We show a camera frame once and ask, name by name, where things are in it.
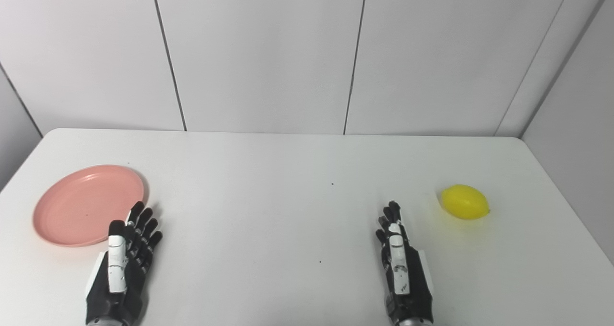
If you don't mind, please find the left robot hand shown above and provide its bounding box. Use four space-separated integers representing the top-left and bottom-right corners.
85 201 163 324

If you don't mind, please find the pink plate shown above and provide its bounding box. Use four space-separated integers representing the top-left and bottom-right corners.
33 165 145 248

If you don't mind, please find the yellow lemon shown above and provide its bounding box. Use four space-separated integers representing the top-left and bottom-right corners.
440 184 491 221

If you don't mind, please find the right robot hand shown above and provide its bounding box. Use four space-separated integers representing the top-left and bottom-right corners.
375 201 435 324

